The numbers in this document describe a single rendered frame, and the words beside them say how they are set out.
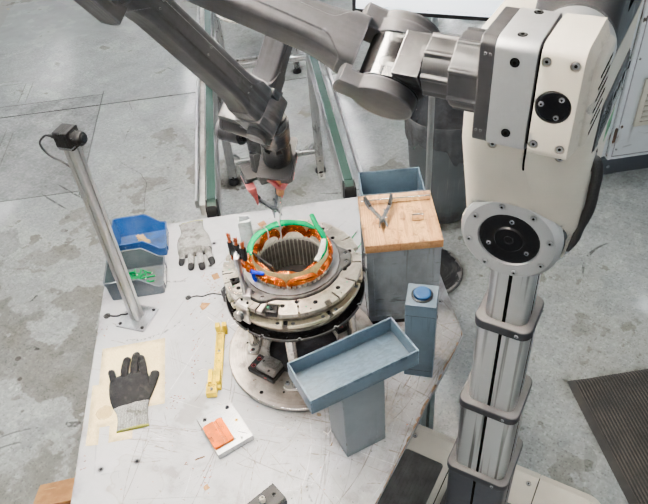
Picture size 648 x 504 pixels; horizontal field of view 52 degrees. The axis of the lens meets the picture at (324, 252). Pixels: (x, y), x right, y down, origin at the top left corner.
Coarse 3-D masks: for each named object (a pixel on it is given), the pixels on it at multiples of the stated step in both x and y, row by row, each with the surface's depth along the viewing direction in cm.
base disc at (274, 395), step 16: (368, 320) 177; (240, 336) 176; (336, 336) 174; (240, 352) 172; (240, 368) 168; (240, 384) 164; (256, 384) 164; (272, 384) 164; (256, 400) 161; (272, 400) 160; (288, 400) 160
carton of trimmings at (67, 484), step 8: (64, 480) 219; (72, 480) 219; (40, 488) 217; (48, 488) 216; (56, 488) 216; (64, 488) 215; (72, 488) 215; (40, 496) 213; (48, 496) 212; (56, 496) 212; (64, 496) 212
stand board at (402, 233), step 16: (416, 192) 173; (384, 208) 169; (400, 208) 169; (416, 208) 168; (432, 208) 168; (368, 224) 165; (384, 224) 165; (400, 224) 164; (416, 224) 164; (432, 224) 163; (368, 240) 161; (384, 240) 160; (400, 240) 160; (416, 240) 159; (432, 240) 159
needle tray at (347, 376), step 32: (384, 320) 141; (320, 352) 137; (352, 352) 141; (384, 352) 140; (416, 352) 135; (320, 384) 135; (352, 384) 131; (384, 384) 139; (352, 416) 140; (384, 416) 147; (352, 448) 148
